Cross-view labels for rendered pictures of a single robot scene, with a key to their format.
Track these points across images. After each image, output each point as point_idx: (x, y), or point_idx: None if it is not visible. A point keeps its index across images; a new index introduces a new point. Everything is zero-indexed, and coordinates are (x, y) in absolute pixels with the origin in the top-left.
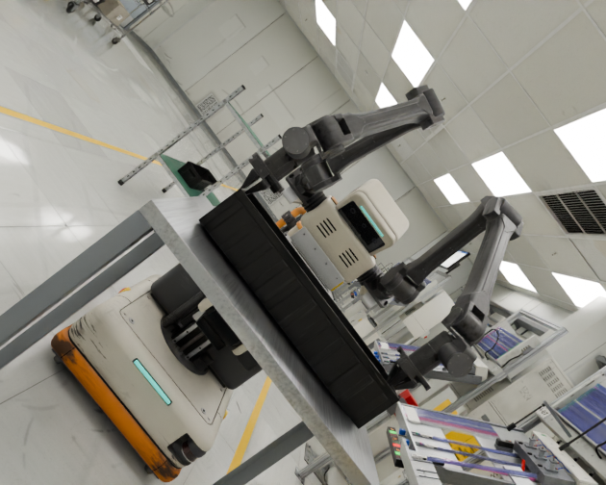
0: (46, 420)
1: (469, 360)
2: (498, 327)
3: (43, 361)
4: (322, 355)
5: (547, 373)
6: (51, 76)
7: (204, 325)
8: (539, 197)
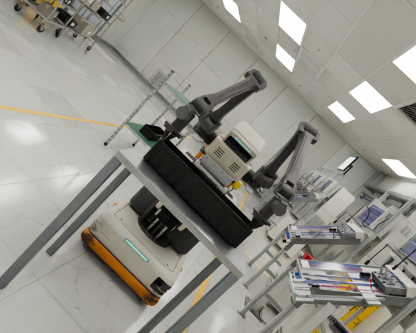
0: (84, 274)
1: (284, 207)
2: (372, 205)
3: (78, 246)
4: (211, 214)
5: (406, 230)
6: (54, 84)
7: (160, 217)
8: (397, 109)
